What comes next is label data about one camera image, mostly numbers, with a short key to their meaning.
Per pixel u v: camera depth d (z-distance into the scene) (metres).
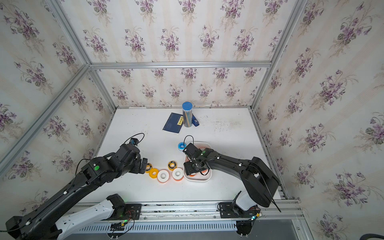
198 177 0.82
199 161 0.61
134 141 0.63
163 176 0.84
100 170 0.45
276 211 0.75
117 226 0.72
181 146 0.98
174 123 1.11
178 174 0.85
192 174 0.77
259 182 0.43
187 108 0.93
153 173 0.86
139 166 0.62
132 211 0.73
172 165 0.89
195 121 1.08
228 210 0.73
